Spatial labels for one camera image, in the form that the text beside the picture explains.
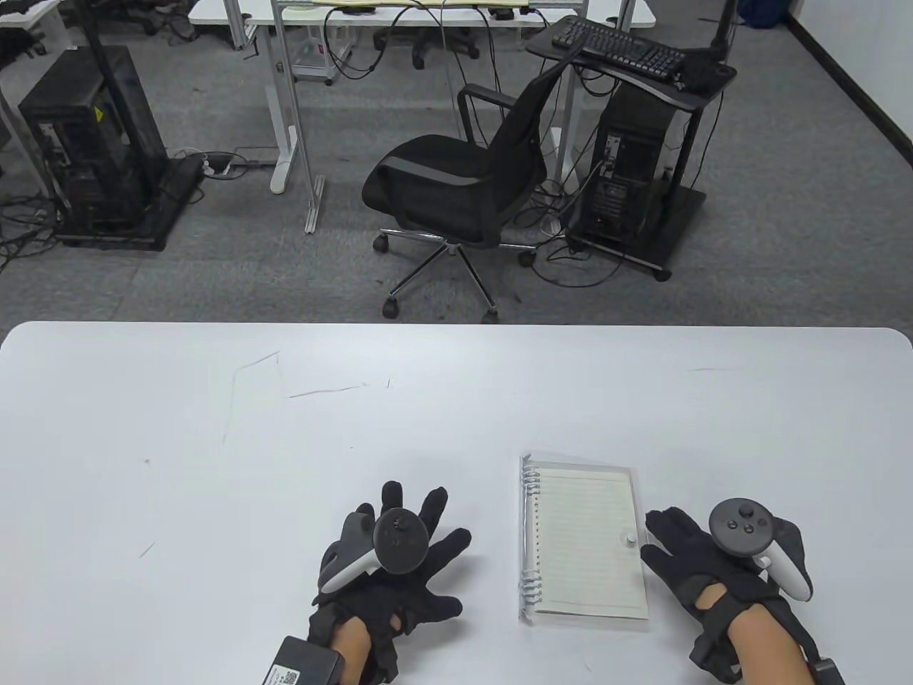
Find person's left hand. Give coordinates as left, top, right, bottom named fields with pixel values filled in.
left=308, top=482, right=473, bottom=682

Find person's right hand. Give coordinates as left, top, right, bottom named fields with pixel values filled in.
left=640, top=507, right=821, bottom=679

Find clear ring binder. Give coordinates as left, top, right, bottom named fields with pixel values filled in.
left=517, top=451, right=651, bottom=632

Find stack of lined loose-leaf paper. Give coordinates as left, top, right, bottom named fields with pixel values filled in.
left=531, top=467, right=648, bottom=620

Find person's right forearm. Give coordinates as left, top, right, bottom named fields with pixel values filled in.
left=724, top=607, right=821, bottom=685

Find person's left forearm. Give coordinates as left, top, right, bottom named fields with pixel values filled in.
left=330, top=615, right=375, bottom=675

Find white and black left controller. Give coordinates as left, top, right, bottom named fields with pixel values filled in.
left=317, top=508, right=430, bottom=594

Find white and black controller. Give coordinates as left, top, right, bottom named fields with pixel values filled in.
left=317, top=508, right=430, bottom=594
left=708, top=498, right=814, bottom=600

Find white and black right controller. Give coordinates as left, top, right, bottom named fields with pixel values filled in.
left=708, top=498, right=814, bottom=600

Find black labelled wrist box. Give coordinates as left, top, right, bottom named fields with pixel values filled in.
left=260, top=636, right=347, bottom=685

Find black rolling computer cart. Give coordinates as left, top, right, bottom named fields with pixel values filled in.
left=526, top=16, right=738, bottom=281

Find black office chair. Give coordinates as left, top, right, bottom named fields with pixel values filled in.
left=362, top=54, right=580, bottom=323

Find black cart with pole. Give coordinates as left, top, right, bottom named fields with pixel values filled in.
left=53, top=0, right=206, bottom=252

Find black keyboard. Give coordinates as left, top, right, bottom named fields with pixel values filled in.
left=551, top=17, right=687, bottom=81

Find black monitor stand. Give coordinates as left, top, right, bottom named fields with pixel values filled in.
left=681, top=0, right=738, bottom=93

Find clear rolling storage box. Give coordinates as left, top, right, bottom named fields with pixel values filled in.
left=292, top=25, right=354, bottom=86

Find black chair base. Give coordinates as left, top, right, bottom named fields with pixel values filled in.
left=373, top=27, right=480, bottom=70

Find dark blue bag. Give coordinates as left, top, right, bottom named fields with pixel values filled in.
left=738, top=0, right=785, bottom=29

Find black glass-sided computer tower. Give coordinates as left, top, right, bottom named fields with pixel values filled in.
left=18, top=46, right=168, bottom=233

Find white background desk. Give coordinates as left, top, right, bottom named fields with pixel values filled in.
left=187, top=0, right=657, bottom=195

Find black floor cable bundle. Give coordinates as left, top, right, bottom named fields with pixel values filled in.
left=514, top=178, right=643, bottom=290
left=0, top=193, right=61, bottom=275

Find aluminium frame post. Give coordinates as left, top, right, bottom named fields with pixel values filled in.
left=271, top=0, right=327, bottom=235

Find black hanging cables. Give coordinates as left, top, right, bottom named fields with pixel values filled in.
left=325, top=4, right=493, bottom=93

